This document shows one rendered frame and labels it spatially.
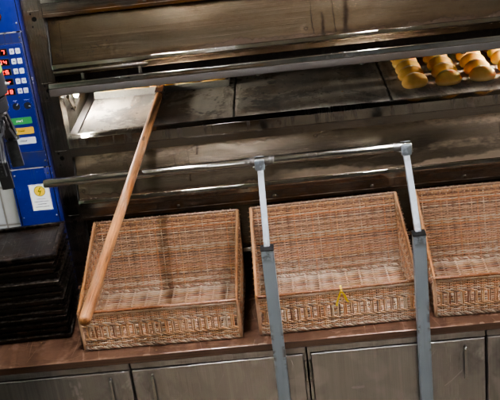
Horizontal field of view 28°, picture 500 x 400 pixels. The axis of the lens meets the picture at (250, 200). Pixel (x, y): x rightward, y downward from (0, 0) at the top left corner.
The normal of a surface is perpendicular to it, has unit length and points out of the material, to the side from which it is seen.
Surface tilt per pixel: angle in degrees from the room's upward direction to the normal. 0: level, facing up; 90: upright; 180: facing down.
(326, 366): 90
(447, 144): 70
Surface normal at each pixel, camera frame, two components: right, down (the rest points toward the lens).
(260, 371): 0.00, 0.41
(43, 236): -0.11, -0.91
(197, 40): -0.04, 0.07
